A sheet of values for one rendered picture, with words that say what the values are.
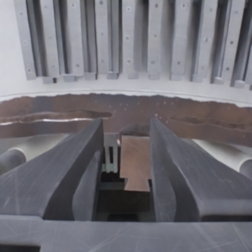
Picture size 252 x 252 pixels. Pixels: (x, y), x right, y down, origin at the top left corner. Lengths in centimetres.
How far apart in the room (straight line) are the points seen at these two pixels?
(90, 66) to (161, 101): 8
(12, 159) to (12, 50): 12
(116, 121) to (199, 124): 9
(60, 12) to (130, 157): 16
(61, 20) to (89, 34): 3
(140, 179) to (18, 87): 17
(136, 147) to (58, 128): 9
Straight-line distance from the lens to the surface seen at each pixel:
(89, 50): 24
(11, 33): 29
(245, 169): 29
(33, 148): 31
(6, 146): 44
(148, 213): 164
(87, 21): 24
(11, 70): 28
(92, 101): 25
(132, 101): 25
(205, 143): 40
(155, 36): 21
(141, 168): 26
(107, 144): 67
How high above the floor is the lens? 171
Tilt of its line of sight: 81 degrees down
